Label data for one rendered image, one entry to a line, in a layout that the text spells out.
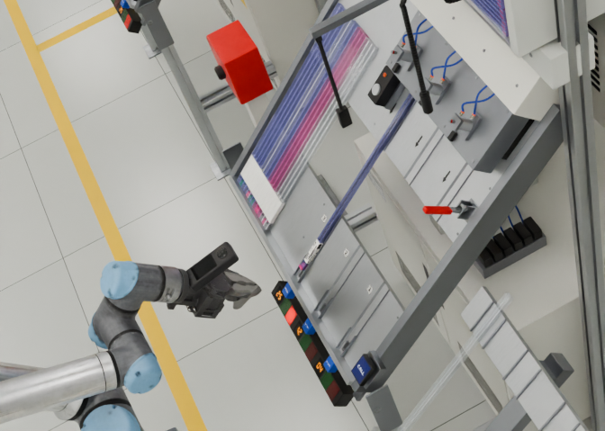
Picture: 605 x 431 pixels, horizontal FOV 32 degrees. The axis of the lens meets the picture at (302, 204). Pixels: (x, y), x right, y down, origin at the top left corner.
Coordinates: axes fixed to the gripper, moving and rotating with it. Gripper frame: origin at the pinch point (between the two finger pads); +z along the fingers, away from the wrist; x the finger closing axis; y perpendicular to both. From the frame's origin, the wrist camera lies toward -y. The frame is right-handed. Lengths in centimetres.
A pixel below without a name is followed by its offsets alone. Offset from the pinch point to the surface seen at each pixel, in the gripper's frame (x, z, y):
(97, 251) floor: -105, 30, 81
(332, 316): 14.1, 9.6, -6.0
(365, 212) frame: -40, 58, 3
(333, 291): 10.5, 9.4, -9.6
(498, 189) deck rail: 31, 7, -55
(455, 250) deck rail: 31, 8, -40
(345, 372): 27.1, 7.7, -2.9
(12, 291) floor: -107, 9, 104
